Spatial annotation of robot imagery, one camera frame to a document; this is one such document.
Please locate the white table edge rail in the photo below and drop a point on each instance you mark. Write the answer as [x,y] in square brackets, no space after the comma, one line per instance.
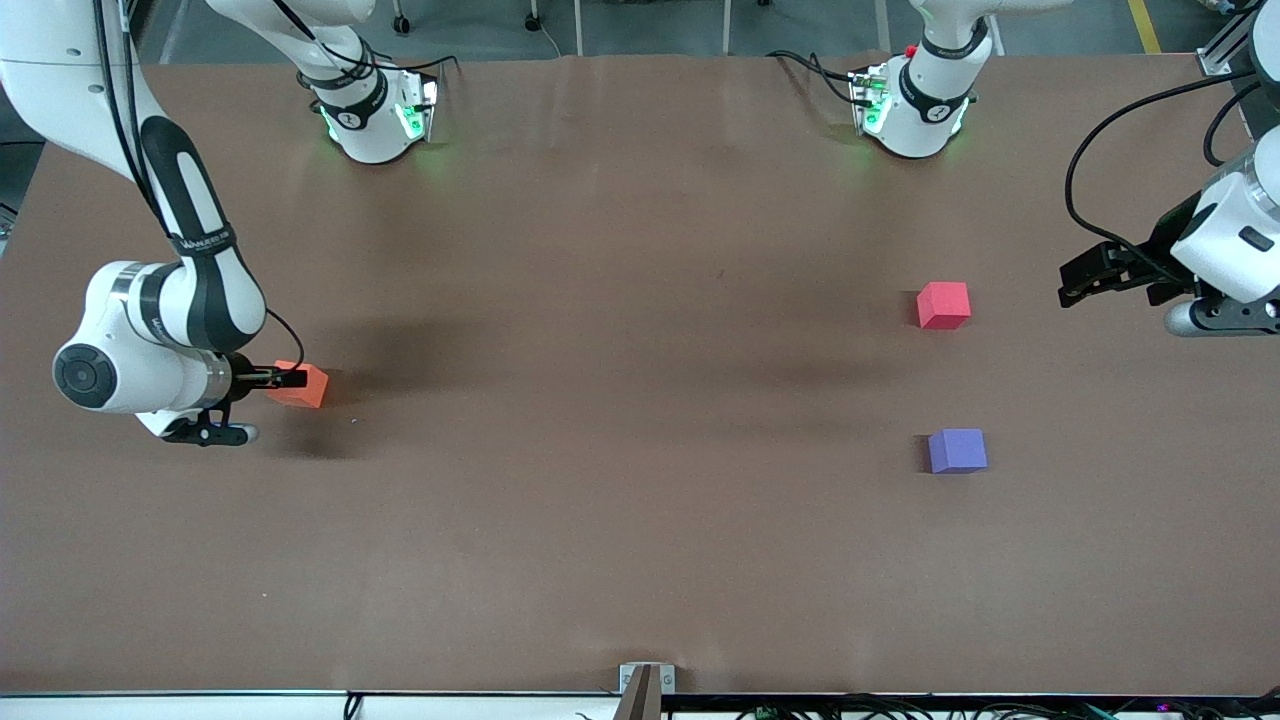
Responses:
[200,708]

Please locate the black table edge rail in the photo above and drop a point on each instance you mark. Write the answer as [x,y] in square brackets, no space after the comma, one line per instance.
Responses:
[700,708]

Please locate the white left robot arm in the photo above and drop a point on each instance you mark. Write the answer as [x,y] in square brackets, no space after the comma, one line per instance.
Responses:
[925,100]

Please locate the orange foam block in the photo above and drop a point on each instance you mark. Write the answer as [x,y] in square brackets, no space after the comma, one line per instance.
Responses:
[312,392]

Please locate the red foam block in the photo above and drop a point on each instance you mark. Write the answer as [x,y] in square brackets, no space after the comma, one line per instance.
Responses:
[943,305]

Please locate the purple foam block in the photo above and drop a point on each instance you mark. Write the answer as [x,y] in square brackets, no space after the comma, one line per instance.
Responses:
[957,450]

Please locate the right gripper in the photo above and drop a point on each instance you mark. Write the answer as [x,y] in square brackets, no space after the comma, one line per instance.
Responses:
[243,378]

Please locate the aluminium frame profile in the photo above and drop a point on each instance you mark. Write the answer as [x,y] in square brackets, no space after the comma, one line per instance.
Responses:
[1222,55]

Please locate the metal bracket with brown post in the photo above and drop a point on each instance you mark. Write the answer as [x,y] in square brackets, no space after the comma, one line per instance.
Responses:
[645,690]

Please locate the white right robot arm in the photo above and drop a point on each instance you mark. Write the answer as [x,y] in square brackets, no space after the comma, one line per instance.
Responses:
[200,300]

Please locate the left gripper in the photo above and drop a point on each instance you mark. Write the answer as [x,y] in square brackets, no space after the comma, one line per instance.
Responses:
[1166,237]

